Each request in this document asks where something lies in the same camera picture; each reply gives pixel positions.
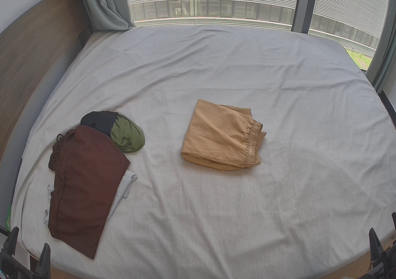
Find green garment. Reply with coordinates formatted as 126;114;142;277
110;113;146;153

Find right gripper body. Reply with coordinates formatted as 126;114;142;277
368;241;396;279

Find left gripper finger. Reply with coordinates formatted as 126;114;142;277
37;242;51;277
2;227;20;255

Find tan shorts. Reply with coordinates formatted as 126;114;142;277
181;98;266;171

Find pale grey garment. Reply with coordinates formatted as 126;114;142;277
43;170;138;226

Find brown garment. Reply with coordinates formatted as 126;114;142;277
48;125;131;260

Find bed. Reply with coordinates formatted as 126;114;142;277
0;0;396;279

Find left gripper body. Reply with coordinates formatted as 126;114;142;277
0;248;47;279

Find black garment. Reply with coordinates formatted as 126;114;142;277
80;111;119;137

